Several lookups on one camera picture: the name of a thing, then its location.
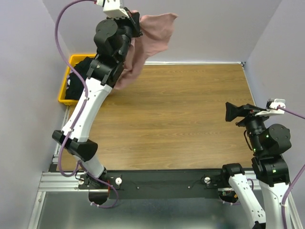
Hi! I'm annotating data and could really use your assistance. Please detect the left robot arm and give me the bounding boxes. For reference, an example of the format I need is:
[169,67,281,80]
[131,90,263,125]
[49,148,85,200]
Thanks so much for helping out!
[52,11,142,188]

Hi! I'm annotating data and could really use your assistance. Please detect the pink t shirt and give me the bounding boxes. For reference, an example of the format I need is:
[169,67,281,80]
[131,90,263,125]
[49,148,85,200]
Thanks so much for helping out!
[114,13,178,90]

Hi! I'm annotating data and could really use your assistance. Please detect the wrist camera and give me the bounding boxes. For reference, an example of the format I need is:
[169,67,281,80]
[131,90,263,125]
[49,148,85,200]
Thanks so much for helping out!
[255,98,286,117]
[95,0,129,19]

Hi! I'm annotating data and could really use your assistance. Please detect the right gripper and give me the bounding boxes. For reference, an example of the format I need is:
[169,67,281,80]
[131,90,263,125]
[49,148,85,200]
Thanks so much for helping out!
[225,100,274,153]

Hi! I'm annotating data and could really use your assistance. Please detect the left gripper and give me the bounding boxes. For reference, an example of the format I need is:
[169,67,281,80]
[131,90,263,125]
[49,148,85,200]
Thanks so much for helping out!
[105,7,142,62]

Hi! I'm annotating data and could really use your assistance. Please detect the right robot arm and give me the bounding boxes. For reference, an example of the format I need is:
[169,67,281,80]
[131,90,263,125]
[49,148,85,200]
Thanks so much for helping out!
[219,99,292,229]

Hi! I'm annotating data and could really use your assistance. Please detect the aluminium frame rail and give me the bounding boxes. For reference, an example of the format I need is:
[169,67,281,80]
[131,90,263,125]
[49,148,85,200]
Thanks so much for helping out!
[26,104,86,229]

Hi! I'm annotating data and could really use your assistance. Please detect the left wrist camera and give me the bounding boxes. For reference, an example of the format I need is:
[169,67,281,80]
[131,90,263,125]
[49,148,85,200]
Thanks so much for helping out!
[95,0,129,19]

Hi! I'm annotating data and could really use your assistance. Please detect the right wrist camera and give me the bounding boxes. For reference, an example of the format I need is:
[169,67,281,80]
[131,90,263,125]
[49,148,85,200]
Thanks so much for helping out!
[255,98,286,117]

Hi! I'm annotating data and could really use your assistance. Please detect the black t shirt in bin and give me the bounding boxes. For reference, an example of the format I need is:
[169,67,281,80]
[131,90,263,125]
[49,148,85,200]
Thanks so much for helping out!
[64,56,95,101]

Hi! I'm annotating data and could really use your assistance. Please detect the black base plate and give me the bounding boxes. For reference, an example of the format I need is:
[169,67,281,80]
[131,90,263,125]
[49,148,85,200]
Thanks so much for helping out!
[78,169,231,199]

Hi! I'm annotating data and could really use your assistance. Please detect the yellow plastic bin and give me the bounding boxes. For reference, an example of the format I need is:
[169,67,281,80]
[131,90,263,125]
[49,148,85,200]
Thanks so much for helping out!
[58,53,96,105]

